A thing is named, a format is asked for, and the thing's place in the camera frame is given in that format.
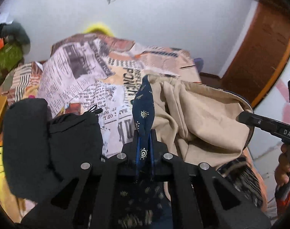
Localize black folded garment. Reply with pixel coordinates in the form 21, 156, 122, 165
2, 98, 103, 203

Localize newspaper print bed sheet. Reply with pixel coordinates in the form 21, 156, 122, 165
0, 33, 267, 220

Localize beige drawstring pants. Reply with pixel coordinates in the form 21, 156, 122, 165
148, 74, 254, 168

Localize green patterned bag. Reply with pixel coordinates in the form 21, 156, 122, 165
0, 42, 23, 80

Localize yellow plush pillow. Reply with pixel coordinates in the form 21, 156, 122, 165
84, 23, 114, 37

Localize person's right hand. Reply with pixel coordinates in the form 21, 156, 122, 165
274, 144, 290, 187

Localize navy patterned large garment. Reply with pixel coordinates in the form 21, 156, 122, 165
127, 75, 170, 228

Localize dark grey cloth bundle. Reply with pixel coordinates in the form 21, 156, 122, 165
0, 21, 31, 54

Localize yellow blanket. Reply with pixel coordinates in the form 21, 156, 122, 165
0, 133, 25, 223

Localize brown wooden door frame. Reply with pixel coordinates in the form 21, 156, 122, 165
221, 3, 290, 108

